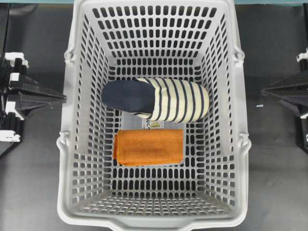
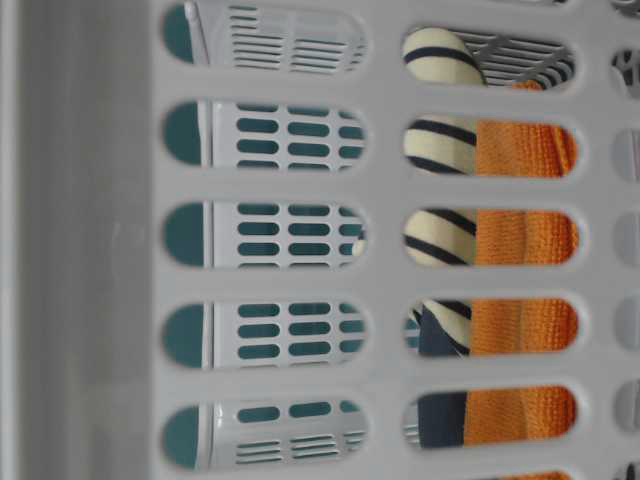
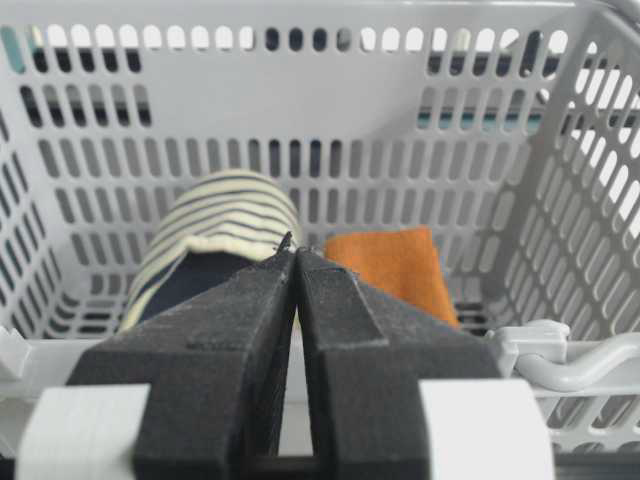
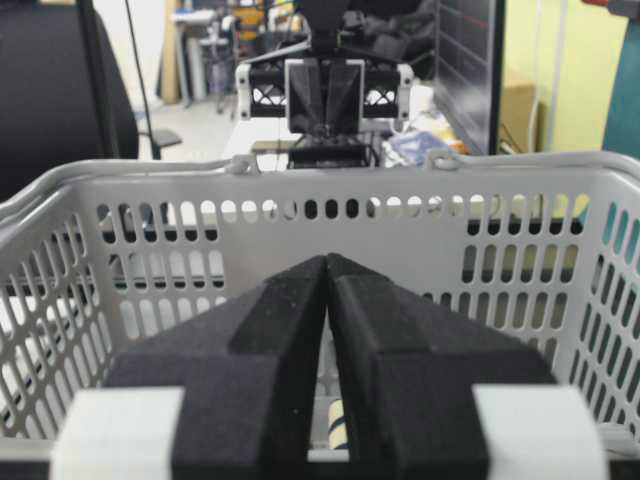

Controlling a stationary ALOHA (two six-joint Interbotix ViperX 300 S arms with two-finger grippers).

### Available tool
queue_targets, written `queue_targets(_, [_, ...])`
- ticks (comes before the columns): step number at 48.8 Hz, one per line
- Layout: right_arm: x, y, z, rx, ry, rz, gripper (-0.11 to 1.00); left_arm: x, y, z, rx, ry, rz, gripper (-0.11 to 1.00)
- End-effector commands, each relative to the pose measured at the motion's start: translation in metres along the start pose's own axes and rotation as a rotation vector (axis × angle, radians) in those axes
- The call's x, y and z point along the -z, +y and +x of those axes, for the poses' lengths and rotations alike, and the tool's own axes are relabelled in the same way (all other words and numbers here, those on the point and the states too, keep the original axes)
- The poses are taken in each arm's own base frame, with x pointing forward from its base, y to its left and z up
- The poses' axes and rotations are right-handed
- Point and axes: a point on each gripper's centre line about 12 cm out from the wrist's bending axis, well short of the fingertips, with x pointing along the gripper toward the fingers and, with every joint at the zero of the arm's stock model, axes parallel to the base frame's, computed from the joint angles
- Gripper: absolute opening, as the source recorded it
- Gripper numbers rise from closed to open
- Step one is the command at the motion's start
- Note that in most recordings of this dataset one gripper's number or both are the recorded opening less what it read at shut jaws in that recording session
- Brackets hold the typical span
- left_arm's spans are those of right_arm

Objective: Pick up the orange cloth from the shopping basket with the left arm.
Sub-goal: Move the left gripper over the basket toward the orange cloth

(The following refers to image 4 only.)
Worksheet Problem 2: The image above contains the blue patterned cloth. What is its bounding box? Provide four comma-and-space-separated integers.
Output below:
382, 130, 453, 168

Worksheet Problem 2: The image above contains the black monitor screen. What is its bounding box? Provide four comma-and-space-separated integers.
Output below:
433, 0, 506, 155

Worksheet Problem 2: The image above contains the black office chair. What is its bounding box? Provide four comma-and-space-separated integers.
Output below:
0, 0, 184, 204

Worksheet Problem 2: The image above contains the cardboard box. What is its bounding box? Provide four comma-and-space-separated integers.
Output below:
499, 67, 537, 153

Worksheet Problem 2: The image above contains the grey plastic shopping basket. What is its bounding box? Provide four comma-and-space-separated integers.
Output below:
1, 152, 639, 440

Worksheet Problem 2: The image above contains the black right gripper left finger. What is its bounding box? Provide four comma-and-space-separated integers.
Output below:
49, 253, 329, 480

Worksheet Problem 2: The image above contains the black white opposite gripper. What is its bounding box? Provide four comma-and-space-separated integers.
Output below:
235, 40, 413, 134

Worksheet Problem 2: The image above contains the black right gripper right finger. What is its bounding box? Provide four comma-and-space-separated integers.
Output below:
325, 252, 612, 480

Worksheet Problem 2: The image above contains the striped cloth in basket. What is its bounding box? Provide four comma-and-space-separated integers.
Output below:
328, 399, 349, 450

